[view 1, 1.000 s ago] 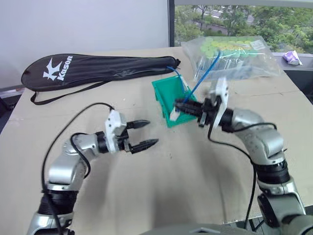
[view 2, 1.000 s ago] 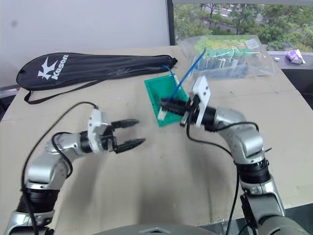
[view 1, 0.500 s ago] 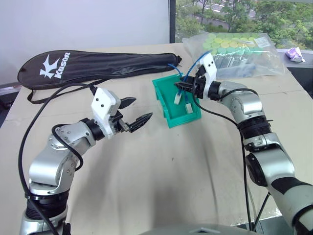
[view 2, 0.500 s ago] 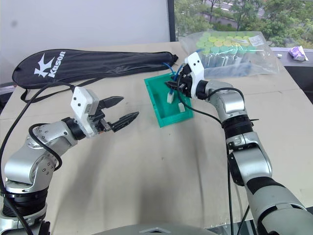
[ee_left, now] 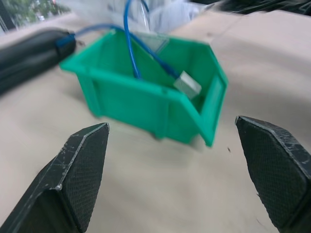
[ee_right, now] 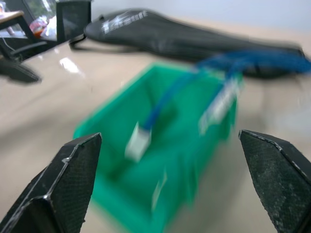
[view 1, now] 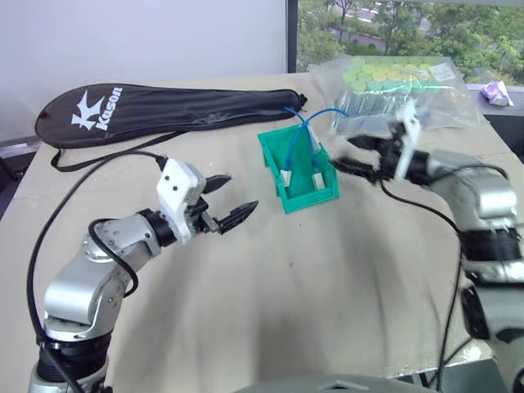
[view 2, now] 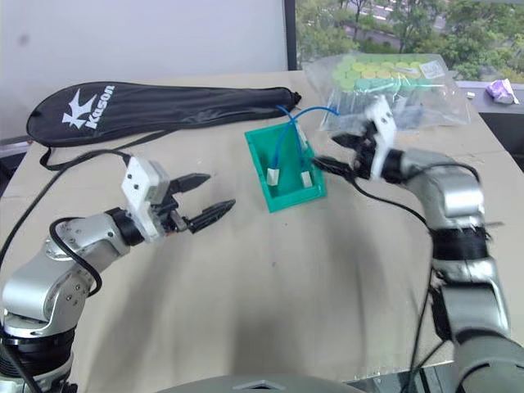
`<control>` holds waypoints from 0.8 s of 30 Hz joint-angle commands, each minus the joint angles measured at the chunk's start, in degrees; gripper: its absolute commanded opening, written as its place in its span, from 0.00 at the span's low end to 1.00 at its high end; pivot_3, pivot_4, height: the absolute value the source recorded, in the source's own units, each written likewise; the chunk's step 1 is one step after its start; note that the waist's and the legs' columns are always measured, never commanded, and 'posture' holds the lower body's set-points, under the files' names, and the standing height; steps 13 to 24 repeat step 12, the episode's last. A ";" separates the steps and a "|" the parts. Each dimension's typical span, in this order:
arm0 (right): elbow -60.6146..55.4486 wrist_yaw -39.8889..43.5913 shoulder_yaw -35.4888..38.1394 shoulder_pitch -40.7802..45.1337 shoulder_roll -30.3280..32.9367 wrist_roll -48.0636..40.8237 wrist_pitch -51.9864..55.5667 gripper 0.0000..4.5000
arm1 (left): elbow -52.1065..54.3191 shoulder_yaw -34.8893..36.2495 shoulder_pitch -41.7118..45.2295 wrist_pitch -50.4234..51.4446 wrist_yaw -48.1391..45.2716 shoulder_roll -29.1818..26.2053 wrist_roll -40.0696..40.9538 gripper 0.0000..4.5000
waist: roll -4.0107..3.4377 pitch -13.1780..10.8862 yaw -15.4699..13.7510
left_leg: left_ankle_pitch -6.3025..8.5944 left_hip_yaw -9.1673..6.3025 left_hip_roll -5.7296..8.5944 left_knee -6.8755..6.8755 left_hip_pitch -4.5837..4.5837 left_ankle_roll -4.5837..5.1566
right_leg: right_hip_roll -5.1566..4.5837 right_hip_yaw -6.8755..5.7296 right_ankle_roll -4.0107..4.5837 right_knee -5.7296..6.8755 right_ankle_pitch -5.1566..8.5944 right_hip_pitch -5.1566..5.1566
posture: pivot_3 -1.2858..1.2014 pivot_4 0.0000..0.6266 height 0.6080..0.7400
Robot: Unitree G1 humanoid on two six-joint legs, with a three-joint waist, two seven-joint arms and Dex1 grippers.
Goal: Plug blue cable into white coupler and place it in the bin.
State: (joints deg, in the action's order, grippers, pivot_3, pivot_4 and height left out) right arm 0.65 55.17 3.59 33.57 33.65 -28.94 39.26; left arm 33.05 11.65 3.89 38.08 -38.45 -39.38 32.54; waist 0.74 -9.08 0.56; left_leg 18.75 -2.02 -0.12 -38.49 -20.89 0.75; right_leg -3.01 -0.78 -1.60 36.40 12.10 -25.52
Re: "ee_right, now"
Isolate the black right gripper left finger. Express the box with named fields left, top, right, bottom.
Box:
left=0, top=132, right=102, bottom=233

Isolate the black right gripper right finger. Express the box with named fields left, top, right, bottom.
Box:
left=238, top=130, right=311, bottom=233

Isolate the white coupler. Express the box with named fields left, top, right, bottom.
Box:
left=124, top=121, right=153, bottom=162

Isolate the blue network cable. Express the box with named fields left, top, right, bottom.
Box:
left=142, top=50, right=307, bottom=133

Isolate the green plastic bin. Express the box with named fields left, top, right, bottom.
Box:
left=73, top=62, right=244, bottom=233

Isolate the black chair base leg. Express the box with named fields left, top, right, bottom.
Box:
left=0, top=59, right=41, bottom=83

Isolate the red and white plastic bag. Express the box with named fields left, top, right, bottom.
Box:
left=29, top=15, right=58, bottom=40

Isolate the black office chair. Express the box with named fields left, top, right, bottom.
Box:
left=9, top=0, right=92, bottom=57

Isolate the black racket bag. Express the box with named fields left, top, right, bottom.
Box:
left=69, top=8, right=307, bottom=79

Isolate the wooden desk with black frame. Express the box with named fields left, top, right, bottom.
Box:
left=0, top=10, right=35, bottom=59

